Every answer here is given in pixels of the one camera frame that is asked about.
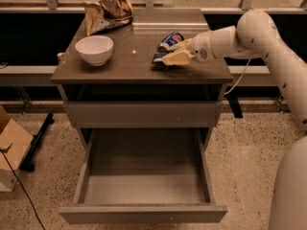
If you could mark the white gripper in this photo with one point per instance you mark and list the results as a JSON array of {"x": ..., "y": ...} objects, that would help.
[{"x": 200, "y": 47}]

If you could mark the blue rxbar blueberry wrapper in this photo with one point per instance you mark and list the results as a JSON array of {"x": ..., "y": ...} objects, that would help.
[{"x": 157, "y": 60}]

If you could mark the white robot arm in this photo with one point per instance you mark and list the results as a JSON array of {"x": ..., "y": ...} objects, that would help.
[{"x": 256, "y": 36}]

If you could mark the closed grey top drawer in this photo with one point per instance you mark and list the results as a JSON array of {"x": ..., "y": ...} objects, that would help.
[{"x": 142, "y": 114}]

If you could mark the grey drawer cabinet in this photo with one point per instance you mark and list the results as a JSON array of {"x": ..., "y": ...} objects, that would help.
[{"x": 128, "y": 75}]

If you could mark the open grey middle drawer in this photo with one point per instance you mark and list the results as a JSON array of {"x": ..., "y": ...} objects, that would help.
[{"x": 154, "y": 175}]

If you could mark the blue pepsi can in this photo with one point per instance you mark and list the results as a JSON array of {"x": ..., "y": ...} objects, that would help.
[{"x": 169, "y": 41}]

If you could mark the black stand leg right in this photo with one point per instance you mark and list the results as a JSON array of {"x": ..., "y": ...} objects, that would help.
[{"x": 235, "y": 106}]

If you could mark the black stand leg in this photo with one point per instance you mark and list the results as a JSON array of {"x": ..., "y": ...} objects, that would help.
[
  {"x": 235, "y": 106},
  {"x": 27, "y": 163}
]

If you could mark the crumpled brown chip bag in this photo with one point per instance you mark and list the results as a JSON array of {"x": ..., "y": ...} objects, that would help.
[{"x": 107, "y": 14}]

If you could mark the white ceramic bowl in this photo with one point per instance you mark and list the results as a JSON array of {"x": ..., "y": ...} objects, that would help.
[{"x": 95, "y": 50}]

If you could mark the small can behind cabinet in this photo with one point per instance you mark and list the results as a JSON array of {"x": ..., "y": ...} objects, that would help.
[{"x": 60, "y": 56}]

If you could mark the cardboard box on left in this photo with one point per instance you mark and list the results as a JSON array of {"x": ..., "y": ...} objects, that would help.
[{"x": 15, "y": 140}]

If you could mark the black stand leg left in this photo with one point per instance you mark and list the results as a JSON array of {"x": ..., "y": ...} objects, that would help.
[{"x": 27, "y": 163}]

